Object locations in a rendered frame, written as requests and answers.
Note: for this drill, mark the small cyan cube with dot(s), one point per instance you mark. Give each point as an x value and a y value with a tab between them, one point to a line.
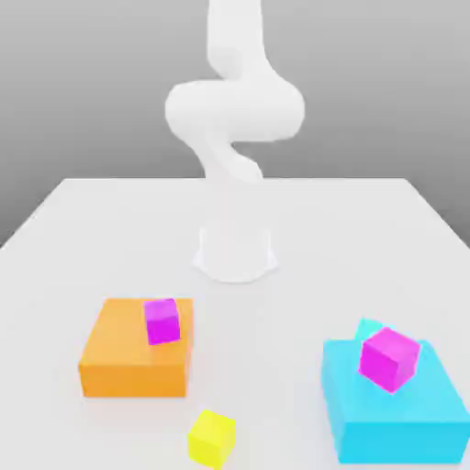
368	328

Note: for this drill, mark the small yellow cube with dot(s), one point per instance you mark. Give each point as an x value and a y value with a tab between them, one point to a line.
211	438

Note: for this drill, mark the large cyan box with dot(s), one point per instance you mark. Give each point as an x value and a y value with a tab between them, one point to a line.
396	422

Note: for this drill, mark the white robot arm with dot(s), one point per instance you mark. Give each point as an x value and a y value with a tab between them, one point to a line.
235	110

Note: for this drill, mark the small magenta cube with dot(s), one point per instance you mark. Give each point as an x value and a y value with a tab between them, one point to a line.
162	323
387	361

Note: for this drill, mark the large orange box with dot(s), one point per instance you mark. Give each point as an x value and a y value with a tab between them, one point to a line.
125	360

